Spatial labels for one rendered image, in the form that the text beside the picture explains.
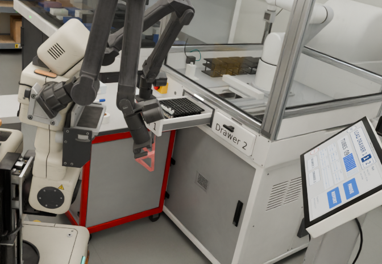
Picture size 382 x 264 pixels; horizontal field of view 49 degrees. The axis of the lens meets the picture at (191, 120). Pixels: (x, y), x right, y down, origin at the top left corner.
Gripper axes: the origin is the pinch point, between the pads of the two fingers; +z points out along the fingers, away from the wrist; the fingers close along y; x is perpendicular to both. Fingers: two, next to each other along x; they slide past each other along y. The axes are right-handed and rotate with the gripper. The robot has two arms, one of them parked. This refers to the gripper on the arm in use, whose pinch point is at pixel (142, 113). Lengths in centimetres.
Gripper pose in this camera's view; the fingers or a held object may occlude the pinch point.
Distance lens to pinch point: 207.0
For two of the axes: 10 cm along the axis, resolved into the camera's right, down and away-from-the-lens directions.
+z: -1.4, 8.9, 4.3
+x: -5.8, -4.2, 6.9
